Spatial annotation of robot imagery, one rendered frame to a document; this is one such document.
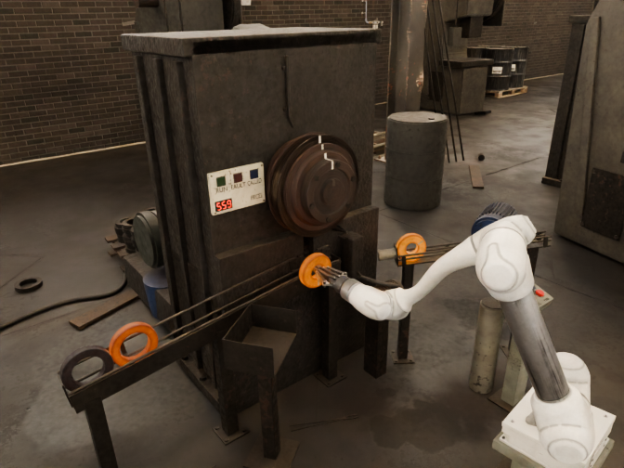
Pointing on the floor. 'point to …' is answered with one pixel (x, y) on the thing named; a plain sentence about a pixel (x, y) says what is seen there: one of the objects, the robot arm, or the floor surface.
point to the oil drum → (415, 160)
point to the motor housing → (377, 341)
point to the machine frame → (265, 65)
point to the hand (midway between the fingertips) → (315, 266)
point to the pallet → (123, 242)
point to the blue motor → (492, 215)
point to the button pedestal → (503, 398)
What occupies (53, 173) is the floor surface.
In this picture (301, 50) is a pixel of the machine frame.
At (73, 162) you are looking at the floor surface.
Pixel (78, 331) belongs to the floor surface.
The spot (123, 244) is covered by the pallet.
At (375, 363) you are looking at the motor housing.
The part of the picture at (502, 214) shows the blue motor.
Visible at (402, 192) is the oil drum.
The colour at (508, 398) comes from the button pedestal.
